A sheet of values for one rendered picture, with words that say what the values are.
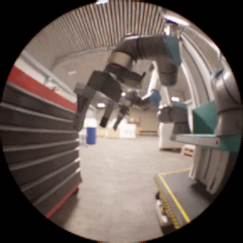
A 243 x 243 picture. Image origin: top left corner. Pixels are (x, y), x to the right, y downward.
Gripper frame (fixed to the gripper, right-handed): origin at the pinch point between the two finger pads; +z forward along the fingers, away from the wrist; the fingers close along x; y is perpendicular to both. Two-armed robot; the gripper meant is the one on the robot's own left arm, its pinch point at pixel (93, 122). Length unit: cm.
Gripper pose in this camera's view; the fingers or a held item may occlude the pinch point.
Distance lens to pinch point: 25.3
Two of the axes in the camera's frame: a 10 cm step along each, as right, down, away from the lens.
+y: -8.8, -4.1, 2.6
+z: -4.0, 9.1, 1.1
